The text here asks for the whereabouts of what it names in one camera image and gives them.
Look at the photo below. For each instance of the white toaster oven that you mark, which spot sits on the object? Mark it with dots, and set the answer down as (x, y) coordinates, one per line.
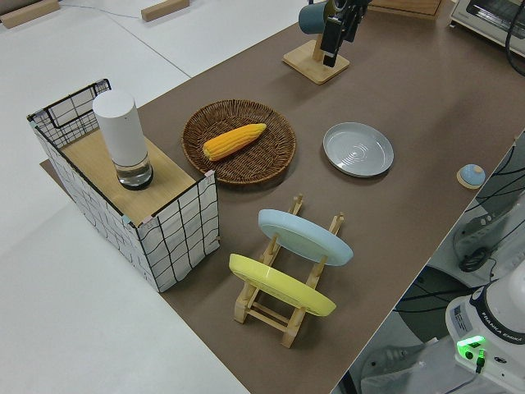
(480, 16)

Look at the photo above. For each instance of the yellow corn cob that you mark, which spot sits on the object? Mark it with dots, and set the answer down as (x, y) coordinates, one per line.
(234, 141)

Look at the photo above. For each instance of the gray round plate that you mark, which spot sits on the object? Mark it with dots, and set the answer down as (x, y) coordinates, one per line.
(357, 149)

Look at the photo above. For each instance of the wooden mug stand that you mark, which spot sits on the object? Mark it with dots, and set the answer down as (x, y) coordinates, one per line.
(311, 67)

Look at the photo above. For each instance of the white robot mount foot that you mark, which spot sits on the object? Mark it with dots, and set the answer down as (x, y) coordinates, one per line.
(480, 234)
(393, 365)

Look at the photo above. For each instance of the dark teal mug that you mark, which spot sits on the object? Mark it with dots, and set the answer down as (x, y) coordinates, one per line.
(311, 18)

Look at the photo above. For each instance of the blue dome bell wooden base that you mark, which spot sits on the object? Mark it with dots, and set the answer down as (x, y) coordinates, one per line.
(471, 174)

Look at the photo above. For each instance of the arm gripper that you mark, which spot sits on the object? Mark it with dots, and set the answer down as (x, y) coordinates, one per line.
(348, 9)

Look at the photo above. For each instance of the grid patterned box wooden top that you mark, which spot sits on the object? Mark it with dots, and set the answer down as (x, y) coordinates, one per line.
(176, 242)

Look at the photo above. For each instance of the brown wicker basket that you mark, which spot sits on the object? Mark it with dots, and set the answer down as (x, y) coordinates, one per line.
(246, 168)

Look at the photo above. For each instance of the wooden plate rack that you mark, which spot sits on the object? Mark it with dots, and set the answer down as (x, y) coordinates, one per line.
(268, 316)

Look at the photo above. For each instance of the light blue plate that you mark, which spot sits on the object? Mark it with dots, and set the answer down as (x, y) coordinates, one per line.
(303, 236)

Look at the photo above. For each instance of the brown table mat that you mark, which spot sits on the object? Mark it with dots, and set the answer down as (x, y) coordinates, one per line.
(389, 230)

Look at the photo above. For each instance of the white cylinder clear base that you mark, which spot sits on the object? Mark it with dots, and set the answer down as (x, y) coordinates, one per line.
(121, 131)

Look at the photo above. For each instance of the wooden block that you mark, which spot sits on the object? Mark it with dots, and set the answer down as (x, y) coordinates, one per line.
(168, 9)
(28, 12)

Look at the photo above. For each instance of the yellow plate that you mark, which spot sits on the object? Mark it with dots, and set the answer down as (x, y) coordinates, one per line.
(279, 283)

